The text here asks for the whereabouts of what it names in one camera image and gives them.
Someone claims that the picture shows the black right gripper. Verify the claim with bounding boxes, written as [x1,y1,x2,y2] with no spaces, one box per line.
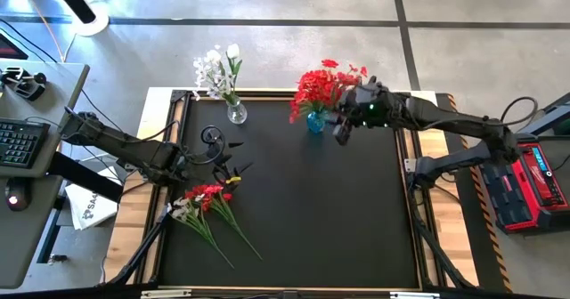
[332,75,409,148]

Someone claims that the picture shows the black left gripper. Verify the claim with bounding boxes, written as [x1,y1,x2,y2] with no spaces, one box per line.
[191,141,256,187]

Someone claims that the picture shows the large red flower bunch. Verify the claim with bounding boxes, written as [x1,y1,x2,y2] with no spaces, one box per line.
[288,69,346,125]

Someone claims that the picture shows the white blossom flower stem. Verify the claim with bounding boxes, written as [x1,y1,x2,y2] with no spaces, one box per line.
[191,44,237,107]

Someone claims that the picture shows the white tulip with green leaves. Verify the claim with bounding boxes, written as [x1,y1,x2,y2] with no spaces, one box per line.
[224,43,245,107]

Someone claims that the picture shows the clear glass vase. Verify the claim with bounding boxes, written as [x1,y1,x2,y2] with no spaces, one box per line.
[225,98,248,125]

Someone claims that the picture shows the blue glass vase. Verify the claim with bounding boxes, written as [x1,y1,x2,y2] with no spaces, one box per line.
[305,109,329,134]

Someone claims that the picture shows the white flower stem thin fronds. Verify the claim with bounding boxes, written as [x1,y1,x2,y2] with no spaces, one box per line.
[171,196,236,270]

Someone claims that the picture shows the black diagonal strut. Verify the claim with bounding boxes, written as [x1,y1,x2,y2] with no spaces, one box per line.
[411,218,474,289]
[106,205,173,287]

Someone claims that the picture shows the black desk support bar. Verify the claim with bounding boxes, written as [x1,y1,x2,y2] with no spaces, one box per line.
[46,150,125,203]

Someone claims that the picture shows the red and black toolbox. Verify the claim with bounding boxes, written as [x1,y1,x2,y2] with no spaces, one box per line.
[479,132,570,236]

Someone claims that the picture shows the dark metal stand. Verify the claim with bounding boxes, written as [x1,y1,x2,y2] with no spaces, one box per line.
[518,92,570,135]

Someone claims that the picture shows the black yellow hazard strip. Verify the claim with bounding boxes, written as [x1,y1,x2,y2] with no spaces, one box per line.
[446,93,513,293]

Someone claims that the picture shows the black backlit keyboard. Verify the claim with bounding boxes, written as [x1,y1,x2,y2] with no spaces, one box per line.
[0,117,52,169]

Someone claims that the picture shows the black handheld device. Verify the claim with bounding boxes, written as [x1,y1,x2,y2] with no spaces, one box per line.
[1,66,48,102]

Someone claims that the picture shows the black computer mouse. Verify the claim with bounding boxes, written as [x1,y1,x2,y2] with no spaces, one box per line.
[4,177,33,212]

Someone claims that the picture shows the grey desk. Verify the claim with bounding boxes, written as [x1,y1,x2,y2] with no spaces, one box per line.
[0,61,90,290]

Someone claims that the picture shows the dark screen corner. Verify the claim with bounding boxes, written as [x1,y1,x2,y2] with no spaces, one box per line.
[0,31,29,61]

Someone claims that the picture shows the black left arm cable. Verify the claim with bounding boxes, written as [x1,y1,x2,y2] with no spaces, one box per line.
[177,124,226,166]

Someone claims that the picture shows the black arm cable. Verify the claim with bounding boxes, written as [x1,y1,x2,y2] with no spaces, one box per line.
[498,95,540,129]
[177,124,226,166]

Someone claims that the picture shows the silver metal bracket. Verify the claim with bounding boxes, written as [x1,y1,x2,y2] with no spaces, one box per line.
[390,291,441,299]
[141,288,192,299]

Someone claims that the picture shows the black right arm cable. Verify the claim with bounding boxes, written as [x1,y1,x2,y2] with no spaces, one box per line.
[498,95,540,129]

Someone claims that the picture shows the orange floor cable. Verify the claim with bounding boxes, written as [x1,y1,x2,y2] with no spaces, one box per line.
[15,0,67,63]

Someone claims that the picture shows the black floor cable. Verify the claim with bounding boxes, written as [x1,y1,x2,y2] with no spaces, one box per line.
[0,18,59,64]

